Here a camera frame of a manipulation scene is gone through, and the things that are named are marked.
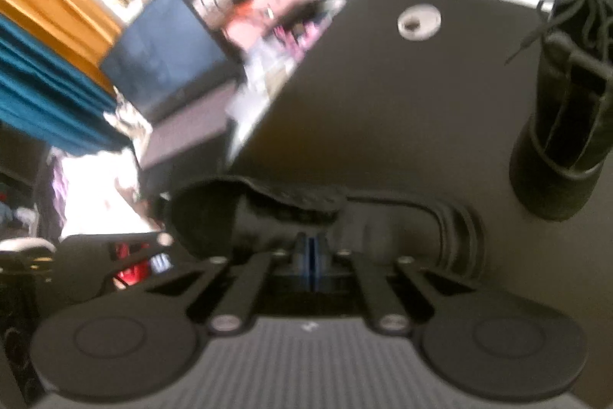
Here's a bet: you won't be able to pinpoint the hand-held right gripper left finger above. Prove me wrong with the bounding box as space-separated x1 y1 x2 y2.
144 233 312 337

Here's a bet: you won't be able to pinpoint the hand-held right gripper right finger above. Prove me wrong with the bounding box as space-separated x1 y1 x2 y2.
312 233 482 337

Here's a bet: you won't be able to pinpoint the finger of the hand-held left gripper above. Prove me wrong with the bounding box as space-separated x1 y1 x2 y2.
103 231 175 290

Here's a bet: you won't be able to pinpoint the black shoe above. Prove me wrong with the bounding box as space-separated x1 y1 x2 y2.
505 0 613 222
160 176 485 290

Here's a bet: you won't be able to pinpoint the blue curtain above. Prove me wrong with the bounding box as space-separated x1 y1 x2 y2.
0 14 128 151

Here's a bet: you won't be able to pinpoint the black laptop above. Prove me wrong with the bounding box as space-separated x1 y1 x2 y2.
100 0 247 199

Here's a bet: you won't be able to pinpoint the pink packets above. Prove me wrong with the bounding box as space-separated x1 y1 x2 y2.
275 23 321 56

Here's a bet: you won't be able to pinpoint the silver desk cable grommet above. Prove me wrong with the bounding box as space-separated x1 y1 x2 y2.
397 4 441 41

